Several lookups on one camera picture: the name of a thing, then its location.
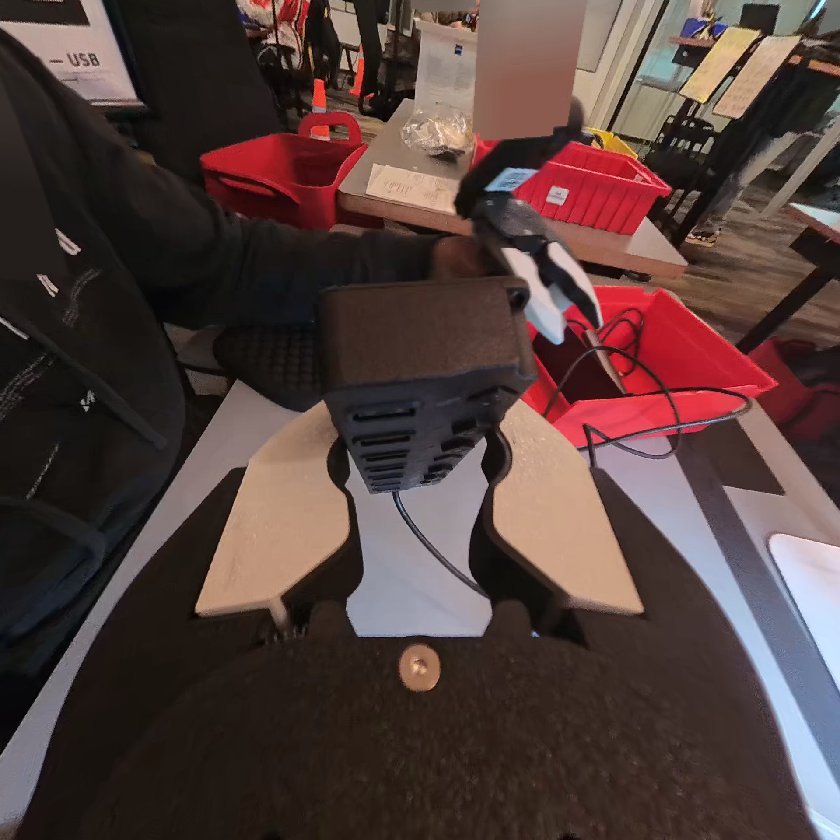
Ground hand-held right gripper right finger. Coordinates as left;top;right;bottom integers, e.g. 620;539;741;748
471;400;647;636

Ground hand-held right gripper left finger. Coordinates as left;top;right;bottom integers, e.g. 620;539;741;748
194;400;365;641

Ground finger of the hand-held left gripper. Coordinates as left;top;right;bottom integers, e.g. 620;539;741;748
543;241;605;329
500;246;568;347

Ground black usb hub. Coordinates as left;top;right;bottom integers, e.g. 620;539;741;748
318;276;540;496

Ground thick black hub cable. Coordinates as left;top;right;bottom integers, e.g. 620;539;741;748
392;377;753;599

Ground red plastic bin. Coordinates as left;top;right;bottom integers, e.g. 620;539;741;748
521;284;780;452

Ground person's left forearm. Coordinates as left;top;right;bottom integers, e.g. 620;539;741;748
92;131;447;332

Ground person's left hand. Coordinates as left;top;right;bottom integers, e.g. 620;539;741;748
430;233;505;282

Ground black bin divider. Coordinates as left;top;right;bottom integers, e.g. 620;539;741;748
530;327;629;404

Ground red ribbed bin white label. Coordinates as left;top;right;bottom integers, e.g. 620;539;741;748
472;134;673;236

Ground white paper sheet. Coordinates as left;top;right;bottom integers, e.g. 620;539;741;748
364;164;460;214

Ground clear plastic bag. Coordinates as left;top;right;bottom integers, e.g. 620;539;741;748
400;108;475;161

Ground yellow plastic bin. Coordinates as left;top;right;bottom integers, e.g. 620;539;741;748
584;128;641;161

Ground black chair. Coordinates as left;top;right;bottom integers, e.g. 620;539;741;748
646;115;716;227

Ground white printed box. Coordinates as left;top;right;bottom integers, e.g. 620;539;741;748
413;18;479;116

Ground red plastic basket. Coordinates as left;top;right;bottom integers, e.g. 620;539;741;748
200;112;368;231

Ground red bag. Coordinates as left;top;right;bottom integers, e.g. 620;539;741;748
748;338;840;447

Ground easel board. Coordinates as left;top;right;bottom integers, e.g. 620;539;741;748
679;26;762;105
712;34;803;120

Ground black backpack yellow trim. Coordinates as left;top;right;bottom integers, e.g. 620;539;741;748
305;0;342;86

